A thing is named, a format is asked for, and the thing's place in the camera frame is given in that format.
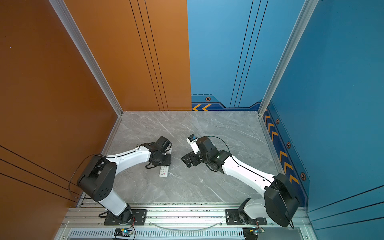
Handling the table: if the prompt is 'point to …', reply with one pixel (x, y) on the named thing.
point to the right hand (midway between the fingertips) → (188, 154)
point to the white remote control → (164, 171)
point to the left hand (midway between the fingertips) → (168, 161)
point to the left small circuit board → (123, 232)
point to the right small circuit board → (252, 233)
